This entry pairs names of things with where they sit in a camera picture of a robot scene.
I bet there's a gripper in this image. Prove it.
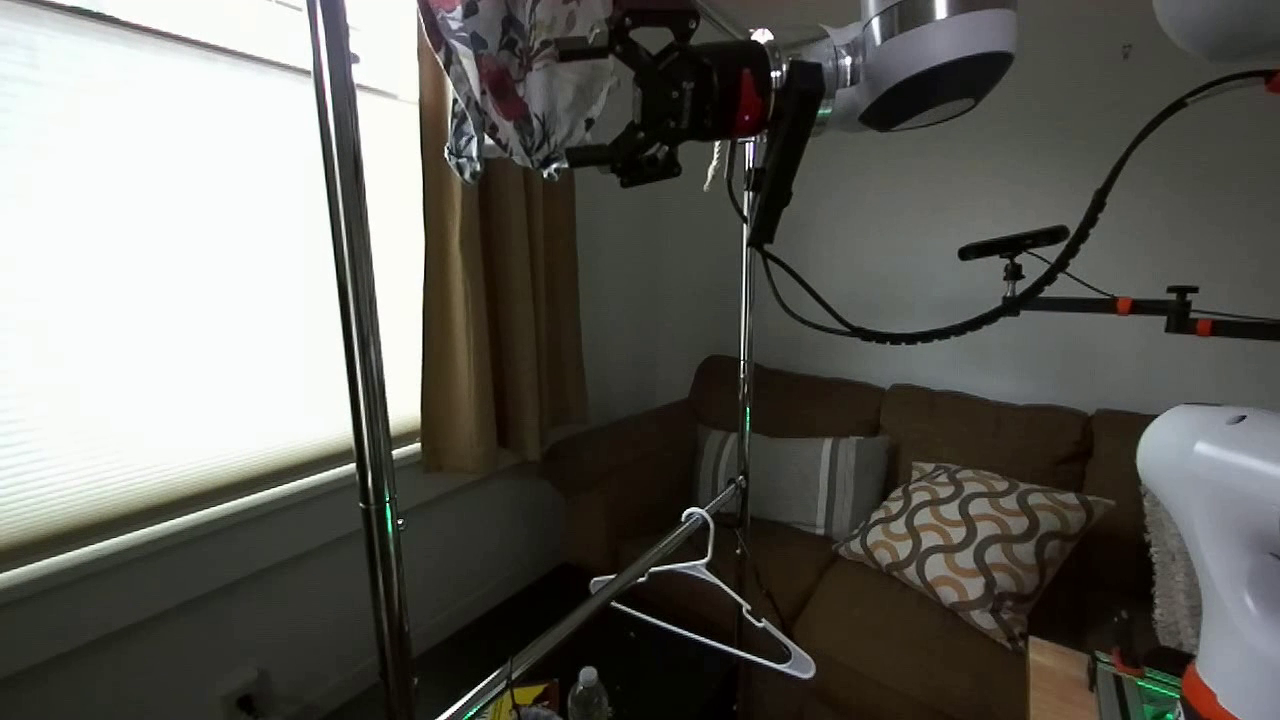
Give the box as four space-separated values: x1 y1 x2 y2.
555 0 780 190

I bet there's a white floral cloth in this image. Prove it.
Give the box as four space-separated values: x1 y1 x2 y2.
417 0 623 185

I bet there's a chrome clothing rack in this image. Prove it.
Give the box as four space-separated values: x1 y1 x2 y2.
304 0 773 720

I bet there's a chrome rack rod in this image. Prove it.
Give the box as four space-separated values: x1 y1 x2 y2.
434 476 748 720

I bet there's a tan curtain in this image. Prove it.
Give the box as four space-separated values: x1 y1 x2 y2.
417 28 592 477

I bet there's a grey striped pillow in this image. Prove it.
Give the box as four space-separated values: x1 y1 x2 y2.
694 424 892 542

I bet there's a window with white blind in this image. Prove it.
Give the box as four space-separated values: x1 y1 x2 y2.
0 0 428 579

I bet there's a white plastic hanger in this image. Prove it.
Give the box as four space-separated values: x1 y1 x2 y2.
587 506 817 682

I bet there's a wave patterned pillow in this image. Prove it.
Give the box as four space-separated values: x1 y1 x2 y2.
833 461 1117 652

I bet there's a brown sofa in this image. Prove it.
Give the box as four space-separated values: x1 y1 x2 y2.
538 354 1163 720

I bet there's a clear water bottle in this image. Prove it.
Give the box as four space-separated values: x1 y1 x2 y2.
566 665 612 720

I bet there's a yellow box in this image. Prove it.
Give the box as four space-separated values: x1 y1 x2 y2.
478 679 562 720

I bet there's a white shaggy cushion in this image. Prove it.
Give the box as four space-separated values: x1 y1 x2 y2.
1139 484 1203 657

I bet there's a wooden side table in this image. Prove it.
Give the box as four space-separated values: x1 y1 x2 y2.
1027 634 1097 720

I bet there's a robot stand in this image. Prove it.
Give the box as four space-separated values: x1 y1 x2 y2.
1088 646 1193 720

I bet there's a camera on mount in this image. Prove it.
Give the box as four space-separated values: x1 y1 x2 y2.
957 224 1280 343

